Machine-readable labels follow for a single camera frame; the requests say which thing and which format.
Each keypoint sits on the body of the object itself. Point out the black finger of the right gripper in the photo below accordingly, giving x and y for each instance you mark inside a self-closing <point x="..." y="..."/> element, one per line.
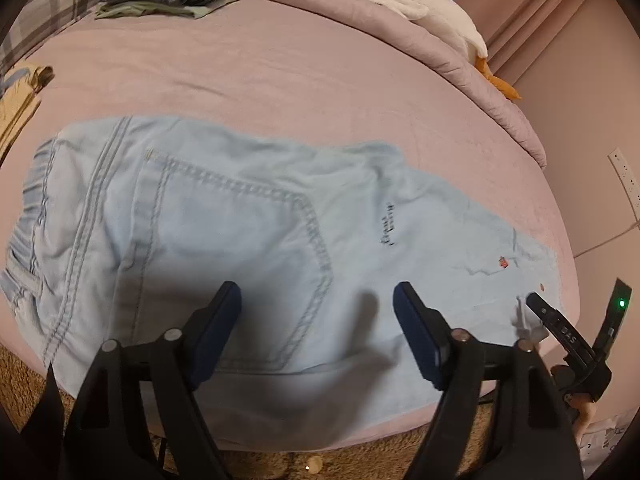
<point x="578" y="352"/>
<point x="615" y="312"/>

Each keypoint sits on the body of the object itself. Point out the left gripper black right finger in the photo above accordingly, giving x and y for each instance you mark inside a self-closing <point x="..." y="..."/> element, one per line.
<point x="427" y="334"/>

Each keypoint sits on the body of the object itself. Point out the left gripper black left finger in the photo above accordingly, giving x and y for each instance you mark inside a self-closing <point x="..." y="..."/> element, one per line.
<point x="207" y="332"/>

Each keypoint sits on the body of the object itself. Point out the light blue denim pants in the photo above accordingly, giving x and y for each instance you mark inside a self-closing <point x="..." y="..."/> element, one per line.
<point x="130" y="224"/>

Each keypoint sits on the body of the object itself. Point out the person's right hand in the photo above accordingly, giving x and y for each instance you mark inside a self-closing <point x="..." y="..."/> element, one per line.
<point x="586" y="409"/>

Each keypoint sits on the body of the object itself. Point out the pink curtain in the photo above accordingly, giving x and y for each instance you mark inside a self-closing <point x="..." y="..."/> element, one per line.
<point x="517" y="31"/>

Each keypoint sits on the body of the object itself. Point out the pink bed mattress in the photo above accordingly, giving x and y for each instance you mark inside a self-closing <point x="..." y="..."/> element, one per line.
<point x="264" y="69"/>

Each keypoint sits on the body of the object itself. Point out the yellow folded garment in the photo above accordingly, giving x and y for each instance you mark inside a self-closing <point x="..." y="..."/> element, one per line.
<point x="20" y="99"/>

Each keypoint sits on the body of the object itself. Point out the white goose plush toy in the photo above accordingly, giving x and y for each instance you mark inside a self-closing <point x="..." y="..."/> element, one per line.
<point x="447" y="21"/>

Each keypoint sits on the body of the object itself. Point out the light green folded garment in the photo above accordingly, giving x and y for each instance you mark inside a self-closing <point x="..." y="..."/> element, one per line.
<point x="139" y="8"/>

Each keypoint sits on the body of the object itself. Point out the pink quilted blanket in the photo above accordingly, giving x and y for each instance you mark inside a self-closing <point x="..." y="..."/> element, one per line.
<point x="427" y="49"/>

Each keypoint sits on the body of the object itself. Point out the plaid pillow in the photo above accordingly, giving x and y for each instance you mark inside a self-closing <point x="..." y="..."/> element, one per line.
<point x="37" y="21"/>

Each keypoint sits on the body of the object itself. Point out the white wall power strip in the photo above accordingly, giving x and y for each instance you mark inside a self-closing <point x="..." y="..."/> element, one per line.
<point x="627" y="178"/>

